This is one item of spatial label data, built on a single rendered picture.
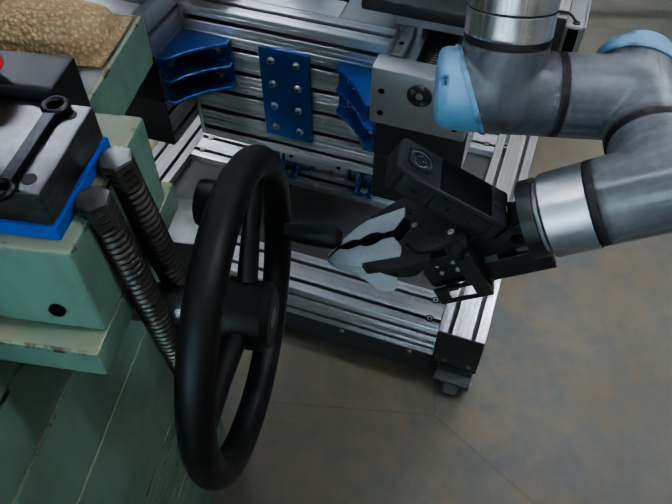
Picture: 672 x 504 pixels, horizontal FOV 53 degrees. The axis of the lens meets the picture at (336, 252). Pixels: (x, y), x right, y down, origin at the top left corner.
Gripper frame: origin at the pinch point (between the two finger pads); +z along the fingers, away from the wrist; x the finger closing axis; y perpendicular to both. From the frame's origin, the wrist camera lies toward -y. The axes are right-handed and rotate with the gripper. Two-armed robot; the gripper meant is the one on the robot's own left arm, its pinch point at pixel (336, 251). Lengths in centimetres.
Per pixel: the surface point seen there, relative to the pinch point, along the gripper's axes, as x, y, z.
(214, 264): -16.2, -17.7, -3.9
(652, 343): 47, 99, -17
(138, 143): -6.1, -22.5, 3.4
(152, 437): -8.6, 16.6, 36.9
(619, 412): 29, 95, -9
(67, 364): -20.1, -15.5, 10.8
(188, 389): -22.9, -13.7, -0.8
